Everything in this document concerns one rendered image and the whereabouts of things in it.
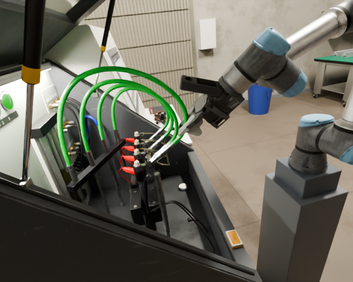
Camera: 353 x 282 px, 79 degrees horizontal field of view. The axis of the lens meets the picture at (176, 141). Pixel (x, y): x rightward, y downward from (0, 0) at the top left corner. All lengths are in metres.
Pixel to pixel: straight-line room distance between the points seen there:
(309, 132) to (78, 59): 0.96
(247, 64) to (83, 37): 0.65
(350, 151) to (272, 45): 0.50
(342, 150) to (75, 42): 1.04
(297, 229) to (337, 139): 0.44
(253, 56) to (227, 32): 3.81
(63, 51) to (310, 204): 1.17
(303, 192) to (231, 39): 3.66
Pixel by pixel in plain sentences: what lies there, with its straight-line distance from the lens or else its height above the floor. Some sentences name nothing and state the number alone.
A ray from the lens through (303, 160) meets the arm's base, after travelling 1.05.
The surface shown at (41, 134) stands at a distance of 0.72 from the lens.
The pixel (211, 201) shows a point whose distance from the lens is 0.79.
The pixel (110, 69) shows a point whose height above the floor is 1.42.
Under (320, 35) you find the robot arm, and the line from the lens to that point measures 0.86.
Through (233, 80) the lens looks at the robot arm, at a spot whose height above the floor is 1.37.
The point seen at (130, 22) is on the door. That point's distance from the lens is 3.87.
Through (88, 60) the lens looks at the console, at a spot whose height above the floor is 1.43.
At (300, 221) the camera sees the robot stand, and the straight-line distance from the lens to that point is 1.12.
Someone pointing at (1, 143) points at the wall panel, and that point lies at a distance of 0.64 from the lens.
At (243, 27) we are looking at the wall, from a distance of 4.52.
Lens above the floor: 1.49
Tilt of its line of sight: 27 degrees down
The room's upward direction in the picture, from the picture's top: 7 degrees counter-clockwise
